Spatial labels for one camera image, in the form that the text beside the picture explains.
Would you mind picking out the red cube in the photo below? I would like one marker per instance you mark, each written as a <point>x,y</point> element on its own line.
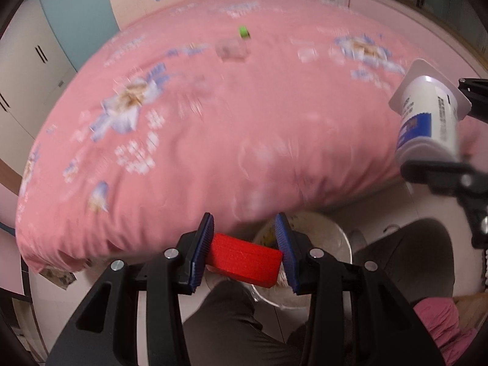
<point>244,259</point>

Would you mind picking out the white wardrobe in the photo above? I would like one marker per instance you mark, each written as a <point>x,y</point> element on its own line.
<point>26,68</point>

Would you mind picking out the person's leg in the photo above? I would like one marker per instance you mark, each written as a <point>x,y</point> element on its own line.
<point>225,324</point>
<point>411,251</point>

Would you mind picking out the person's left leg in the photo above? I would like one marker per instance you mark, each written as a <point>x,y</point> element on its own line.
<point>225,324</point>

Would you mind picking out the lime green cube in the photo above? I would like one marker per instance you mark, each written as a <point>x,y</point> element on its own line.
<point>244,32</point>

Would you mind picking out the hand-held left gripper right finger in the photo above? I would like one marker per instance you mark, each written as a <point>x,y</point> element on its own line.
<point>288,253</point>

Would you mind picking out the pink floral blanket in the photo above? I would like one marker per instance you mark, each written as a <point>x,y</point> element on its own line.
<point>228,141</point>

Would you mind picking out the person's right leg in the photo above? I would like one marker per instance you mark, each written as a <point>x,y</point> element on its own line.
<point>411,251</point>

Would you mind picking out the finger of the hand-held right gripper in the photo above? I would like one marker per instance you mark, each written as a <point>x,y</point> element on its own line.
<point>478,95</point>
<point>438,175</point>

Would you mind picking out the white yogurt cup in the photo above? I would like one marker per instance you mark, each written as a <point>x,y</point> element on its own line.
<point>427,122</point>

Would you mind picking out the pink quilted jacket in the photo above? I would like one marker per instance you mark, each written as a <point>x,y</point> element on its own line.
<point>442,324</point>

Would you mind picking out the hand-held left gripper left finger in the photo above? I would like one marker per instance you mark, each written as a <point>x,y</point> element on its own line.
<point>200,253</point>

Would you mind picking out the white bin with plastic bag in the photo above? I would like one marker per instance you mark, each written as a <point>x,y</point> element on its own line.
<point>328,236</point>

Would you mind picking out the tan wooden furniture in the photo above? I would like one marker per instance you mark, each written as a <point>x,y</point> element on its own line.
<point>471,307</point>

